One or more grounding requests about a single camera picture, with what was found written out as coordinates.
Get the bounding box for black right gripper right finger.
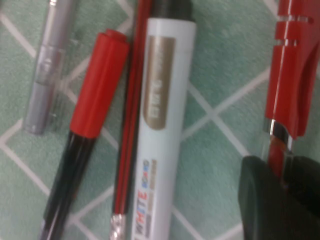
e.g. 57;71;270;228
284;154;320;240

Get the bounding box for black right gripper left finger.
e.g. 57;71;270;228
237;154;288;240

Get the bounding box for red retractable gel pen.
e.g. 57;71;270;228
262;0;320;186

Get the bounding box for black pen with red cap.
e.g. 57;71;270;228
37;28;131;240

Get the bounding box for grey pen with clear cap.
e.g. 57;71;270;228
23;0;77;136

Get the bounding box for white marker with gold label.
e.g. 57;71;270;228
131;0;197;240

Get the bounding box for green checkered tablecloth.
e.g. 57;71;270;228
0;0;320;240

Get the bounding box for red pencil with eraser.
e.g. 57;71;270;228
108;0;153;240

